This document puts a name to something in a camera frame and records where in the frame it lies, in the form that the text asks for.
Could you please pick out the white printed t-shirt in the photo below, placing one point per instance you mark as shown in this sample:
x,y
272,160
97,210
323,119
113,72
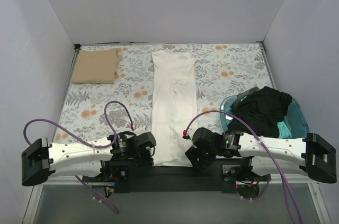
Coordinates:
x,y
174,106

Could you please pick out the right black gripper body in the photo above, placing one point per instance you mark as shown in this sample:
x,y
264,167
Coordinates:
x,y
196,159

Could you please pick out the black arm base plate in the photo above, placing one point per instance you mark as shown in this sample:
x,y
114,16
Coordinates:
x,y
174,179

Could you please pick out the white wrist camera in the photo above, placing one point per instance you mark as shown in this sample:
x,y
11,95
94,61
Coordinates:
x,y
188,134
140,130

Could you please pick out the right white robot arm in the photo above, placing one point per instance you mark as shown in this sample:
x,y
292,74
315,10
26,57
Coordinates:
x,y
311,156

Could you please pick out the teal plastic basket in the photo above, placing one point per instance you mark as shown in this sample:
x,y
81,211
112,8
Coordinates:
x,y
294,124

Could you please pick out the folded tan t-shirt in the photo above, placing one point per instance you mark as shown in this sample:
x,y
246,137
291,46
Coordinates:
x,y
96,67

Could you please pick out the black t-shirt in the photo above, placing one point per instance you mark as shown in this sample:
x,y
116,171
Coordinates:
x,y
262,110

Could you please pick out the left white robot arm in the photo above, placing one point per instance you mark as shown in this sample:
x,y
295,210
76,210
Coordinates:
x,y
103,160

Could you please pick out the floral table cloth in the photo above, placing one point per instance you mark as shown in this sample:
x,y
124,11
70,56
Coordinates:
x,y
94,111

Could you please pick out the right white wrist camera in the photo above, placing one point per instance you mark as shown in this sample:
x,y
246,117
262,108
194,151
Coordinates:
x,y
188,134

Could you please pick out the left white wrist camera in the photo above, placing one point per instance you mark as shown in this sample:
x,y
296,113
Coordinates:
x,y
140,130

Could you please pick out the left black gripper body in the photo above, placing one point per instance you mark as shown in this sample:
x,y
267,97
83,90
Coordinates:
x,y
147,160

